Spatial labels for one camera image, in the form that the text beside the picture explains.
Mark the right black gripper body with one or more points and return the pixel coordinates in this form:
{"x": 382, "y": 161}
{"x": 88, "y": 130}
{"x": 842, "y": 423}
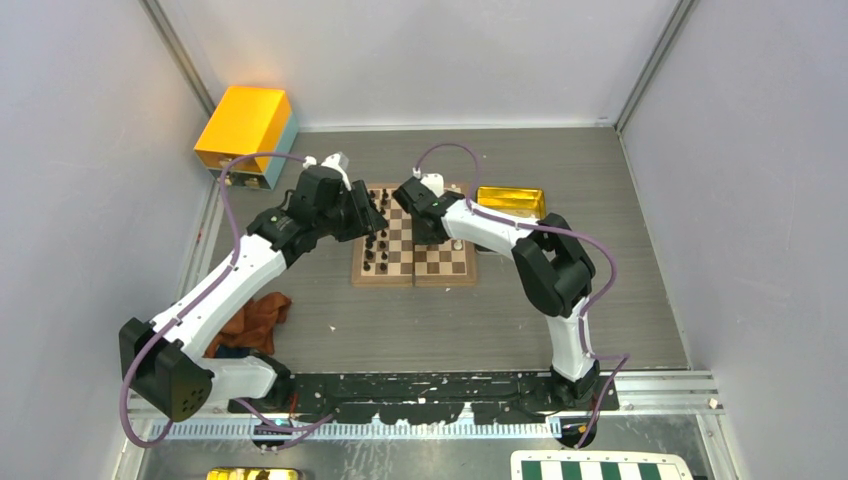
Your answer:
{"x": 420, "y": 238}

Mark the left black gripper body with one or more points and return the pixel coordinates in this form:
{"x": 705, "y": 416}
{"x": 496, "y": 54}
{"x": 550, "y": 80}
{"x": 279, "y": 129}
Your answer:
{"x": 344, "y": 221}

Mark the wooden chess board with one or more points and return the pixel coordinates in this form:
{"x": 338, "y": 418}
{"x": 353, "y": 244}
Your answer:
{"x": 390, "y": 258}

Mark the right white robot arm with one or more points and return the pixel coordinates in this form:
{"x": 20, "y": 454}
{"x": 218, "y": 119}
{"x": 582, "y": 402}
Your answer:
{"x": 555, "y": 271}

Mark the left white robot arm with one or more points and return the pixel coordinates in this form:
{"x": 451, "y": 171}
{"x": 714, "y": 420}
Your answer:
{"x": 163, "y": 360}

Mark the green white checkered board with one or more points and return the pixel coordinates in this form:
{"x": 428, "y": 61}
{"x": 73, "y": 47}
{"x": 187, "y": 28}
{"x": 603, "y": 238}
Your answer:
{"x": 585, "y": 465}

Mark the gold tin tray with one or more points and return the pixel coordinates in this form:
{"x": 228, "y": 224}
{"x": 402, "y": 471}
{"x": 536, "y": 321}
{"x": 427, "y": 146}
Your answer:
{"x": 522, "y": 202}

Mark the yellow teal drawer box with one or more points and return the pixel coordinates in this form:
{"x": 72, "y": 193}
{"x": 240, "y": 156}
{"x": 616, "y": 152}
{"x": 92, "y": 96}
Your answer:
{"x": 247, "y": 120}

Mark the orange cloth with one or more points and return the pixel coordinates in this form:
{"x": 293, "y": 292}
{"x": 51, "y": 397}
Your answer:
{"x": 251, "y": 327}

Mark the gold tin front edge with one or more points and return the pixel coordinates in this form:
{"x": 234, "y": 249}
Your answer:
{"x": 254, "y": 473}

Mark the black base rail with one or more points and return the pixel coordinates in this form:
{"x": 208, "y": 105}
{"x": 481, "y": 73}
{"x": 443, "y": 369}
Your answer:
{"x": 427, "y": 398}

